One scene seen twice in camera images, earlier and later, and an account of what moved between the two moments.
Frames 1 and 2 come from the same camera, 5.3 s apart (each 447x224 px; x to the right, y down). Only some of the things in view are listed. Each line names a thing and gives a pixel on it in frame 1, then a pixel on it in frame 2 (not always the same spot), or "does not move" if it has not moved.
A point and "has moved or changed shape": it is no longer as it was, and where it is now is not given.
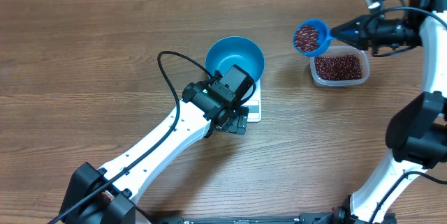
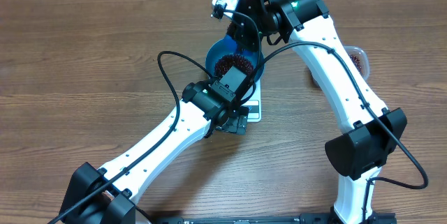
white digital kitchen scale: (254, 104) does not move
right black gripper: (367, 33) -> (247, 40)
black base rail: (301, 218) does not move
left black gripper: (238, 123) does not move
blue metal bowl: (240, 51) does not move
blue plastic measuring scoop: (325, 36) has moved or changed shape
